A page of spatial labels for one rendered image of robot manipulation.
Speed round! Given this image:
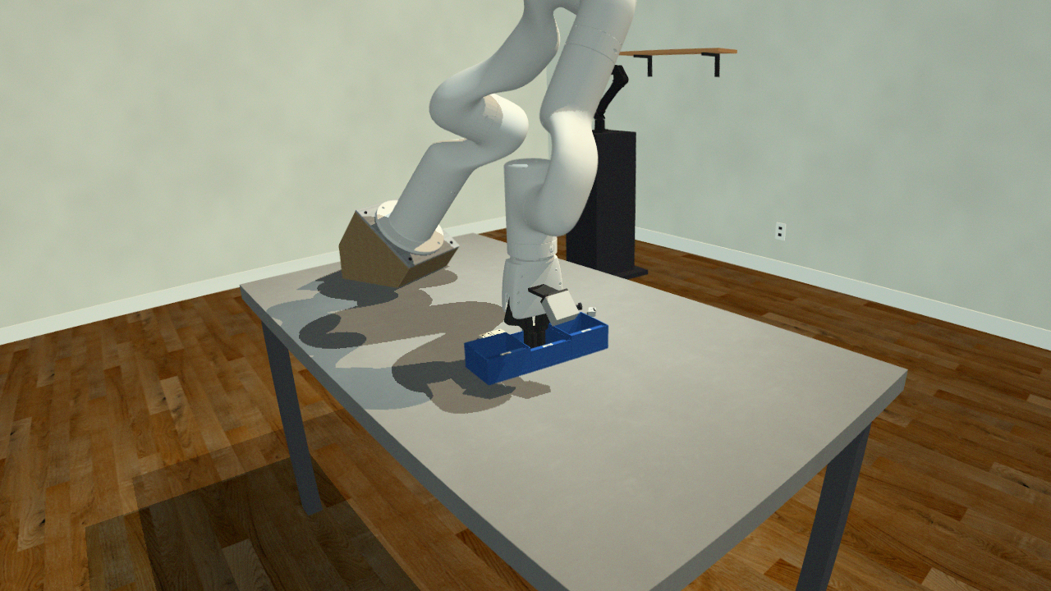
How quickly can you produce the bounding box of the blue rack of bins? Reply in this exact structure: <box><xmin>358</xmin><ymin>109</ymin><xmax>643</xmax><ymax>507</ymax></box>
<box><xmin>463</xmin><ymin>312</ymin><xmax>607</xmax><ymax>385</ymax></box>

